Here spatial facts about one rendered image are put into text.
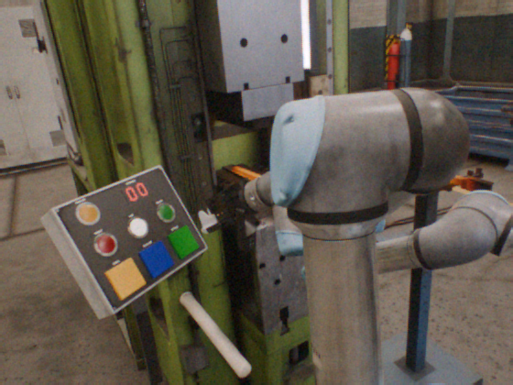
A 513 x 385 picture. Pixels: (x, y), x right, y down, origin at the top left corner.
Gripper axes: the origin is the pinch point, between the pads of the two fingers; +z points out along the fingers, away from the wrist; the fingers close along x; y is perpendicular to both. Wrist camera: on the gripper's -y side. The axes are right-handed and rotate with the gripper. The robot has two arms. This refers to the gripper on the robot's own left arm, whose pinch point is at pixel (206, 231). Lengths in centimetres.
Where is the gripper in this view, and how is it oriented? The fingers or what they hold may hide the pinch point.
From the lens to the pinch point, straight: 108.0
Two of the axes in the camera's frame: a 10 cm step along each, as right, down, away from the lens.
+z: -6.8, 3.5, 6.5
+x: -5.5, 3.5, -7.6
